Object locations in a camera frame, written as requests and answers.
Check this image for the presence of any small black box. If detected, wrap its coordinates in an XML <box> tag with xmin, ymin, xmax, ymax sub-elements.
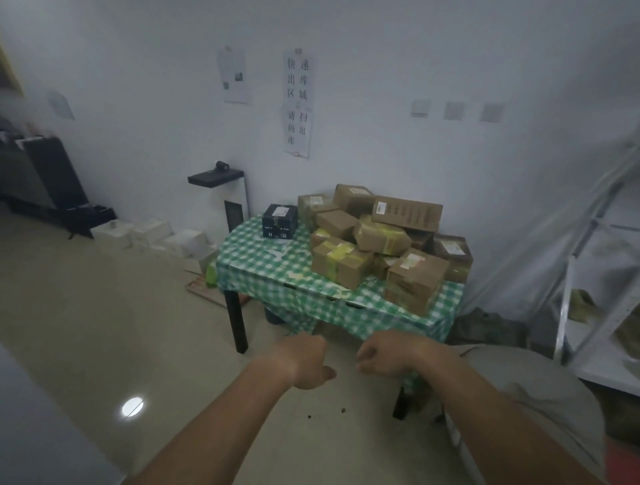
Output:
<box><xmin>261</xmin><ymin>204</ymin><xmax>299</xmax><ymax>242</ymax></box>

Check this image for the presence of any white box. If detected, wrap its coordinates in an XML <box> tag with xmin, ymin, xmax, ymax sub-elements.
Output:
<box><xmin>130</xmin><ymin>219</ymin><xmax>173</xmax><ymax>253</ymax></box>
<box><xmin>92</xmin><ymin>219</ymin><xmax>135</xmax><ymax>250</ymax></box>
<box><xmin>162</xmin><ymin>229</ymin><xmax>217</xmax><ymax>259</ymax></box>

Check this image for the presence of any small paper notice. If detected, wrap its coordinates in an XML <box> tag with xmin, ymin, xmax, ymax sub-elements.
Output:
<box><xmin>217</xmin><ymin>46</ymin><xmax>251</xmax><ymax>106</ymax></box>

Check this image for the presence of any grey sack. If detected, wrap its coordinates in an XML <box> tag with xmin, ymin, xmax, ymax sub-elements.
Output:
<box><xmin>442</xmin><ymin>344</ymin><xmax>608</xmax><ymax>483</ymax></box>

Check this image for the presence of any flat cardboard sheet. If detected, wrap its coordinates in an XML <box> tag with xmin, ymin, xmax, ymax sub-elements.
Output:
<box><xmin>186</xmin><ymin>277</ymin><xmax>251</xmax><ymax>308</ymax></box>

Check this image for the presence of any green checkered tablecloth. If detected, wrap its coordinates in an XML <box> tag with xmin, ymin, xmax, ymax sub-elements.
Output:
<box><xmin>216</xmin><ymin>214</ymin><xmax>465</xmax><ymax>395</ymax></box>

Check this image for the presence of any olive green bag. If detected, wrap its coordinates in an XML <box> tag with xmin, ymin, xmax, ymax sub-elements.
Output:
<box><xmin>452</xmin><ymin>307</ymin><xmax>530</xmax><ymax>349</ymax></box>

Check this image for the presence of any olive parcel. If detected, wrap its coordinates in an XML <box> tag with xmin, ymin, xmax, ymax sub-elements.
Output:
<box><xmin>569</xmin><ymin>289</ymin><xmax>608</xmax><ymax>324</ymax></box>

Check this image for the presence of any white stand with black top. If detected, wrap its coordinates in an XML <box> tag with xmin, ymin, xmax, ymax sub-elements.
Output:
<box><xmin>188</xmin><ymin>168</ymin><xmax>250</xmax><ymax>235</ymax></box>

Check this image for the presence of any person's right hand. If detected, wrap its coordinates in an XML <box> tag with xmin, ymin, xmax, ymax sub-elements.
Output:
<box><xmin>355</xmin><ymin>330</ymin><xmax>427</xmax><ymax>378</ymax></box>

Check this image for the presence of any person's left hand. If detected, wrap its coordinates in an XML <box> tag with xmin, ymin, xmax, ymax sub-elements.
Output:
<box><xmin>271</xmin><ymin>333</ymin><xmax>337</xmax><ymax>391</ymax></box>

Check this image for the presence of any white metal shelf rack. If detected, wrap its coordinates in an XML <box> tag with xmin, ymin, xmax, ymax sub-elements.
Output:
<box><xmin>550</xmin><ymin>142</ymin><xmax>640</xmax><ymax>398</ymax></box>

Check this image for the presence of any long paper notice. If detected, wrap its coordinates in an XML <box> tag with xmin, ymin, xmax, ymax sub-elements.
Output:
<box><xmin>283</xmin><ymin>48</ymin><xmax>315</xmax><ymax>161</ymax></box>

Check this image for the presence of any person's left forearm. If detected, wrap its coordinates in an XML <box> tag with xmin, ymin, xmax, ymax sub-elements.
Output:
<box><xmin>122</xmin><ymin>352</ymin><xmax>296</xmax><ymax>485</ymax></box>

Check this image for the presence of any black folding board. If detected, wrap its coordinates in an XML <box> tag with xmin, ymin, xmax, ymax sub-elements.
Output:
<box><xmin>15</xmin><ymin>135</ymin><xmax>117</xmax><ymax>240</ymax></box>

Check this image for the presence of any pile of brown cardboard boxes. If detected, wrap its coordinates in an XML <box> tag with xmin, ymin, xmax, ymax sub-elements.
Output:
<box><xmin>297</xmin><ymin>184</ymin><xmax>474</xmax><ymax>316</ymax></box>

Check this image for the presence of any person's right forearm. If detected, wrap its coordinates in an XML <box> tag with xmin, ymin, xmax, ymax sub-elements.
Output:
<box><xmin>412</xmin><ymin>340</ymin><xmax>608</xmax><ymax>485</ymax></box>

